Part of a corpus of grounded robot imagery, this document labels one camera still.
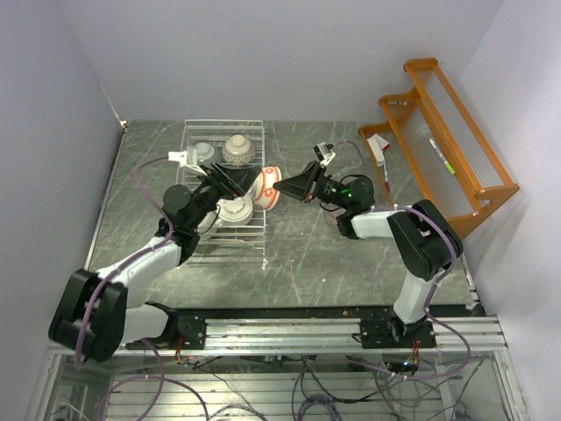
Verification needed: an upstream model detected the aluminium mounting rail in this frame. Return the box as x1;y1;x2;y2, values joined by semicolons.
47;315;505;356

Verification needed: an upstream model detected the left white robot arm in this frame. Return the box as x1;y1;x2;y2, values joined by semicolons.
48;164;261;365

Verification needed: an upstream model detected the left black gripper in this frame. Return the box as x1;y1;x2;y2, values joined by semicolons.
187;161;261;230

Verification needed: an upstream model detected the grey ceramic bowl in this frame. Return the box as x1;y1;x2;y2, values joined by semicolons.
194;142;221;167

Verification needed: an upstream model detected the green tipped marker pen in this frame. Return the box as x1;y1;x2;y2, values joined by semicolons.
429;138;456;175

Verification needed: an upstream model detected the white handled soup bowl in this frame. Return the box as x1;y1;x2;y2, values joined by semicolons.
217;196;253;227

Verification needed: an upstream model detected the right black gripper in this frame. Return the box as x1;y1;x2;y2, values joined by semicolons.
273;161;351;211

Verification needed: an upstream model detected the red patterned bowl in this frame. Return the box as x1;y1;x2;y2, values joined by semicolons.
252;167;282;211

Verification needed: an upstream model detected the white red eraser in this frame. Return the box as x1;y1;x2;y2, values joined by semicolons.
366;134;390;167

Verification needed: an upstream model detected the beige patterned bowl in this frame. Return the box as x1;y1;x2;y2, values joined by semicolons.
222;134;256;167

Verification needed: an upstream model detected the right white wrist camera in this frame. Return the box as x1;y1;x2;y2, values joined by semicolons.
314;142;336;168

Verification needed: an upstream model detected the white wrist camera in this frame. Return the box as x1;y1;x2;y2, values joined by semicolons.
167;148;203;174
314;142;336;168

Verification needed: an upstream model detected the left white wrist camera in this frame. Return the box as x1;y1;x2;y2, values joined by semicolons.
167;148;203;174

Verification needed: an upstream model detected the orange wooden shelf rack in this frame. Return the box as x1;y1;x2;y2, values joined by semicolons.
359;58;519;239

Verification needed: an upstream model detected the purple striped bowl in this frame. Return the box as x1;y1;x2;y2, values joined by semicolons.
323;207;350;231

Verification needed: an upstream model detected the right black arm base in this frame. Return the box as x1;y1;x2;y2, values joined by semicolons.
352;309;437;349

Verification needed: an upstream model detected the red marker pen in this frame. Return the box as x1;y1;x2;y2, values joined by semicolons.
381;161;391;193

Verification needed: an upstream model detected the white wire dish rack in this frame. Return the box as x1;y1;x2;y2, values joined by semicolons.
164;119;266;255

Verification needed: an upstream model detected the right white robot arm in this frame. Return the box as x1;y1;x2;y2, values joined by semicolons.
273;161;463;347

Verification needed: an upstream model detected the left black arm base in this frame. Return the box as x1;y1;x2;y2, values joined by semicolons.
121;304;207;350

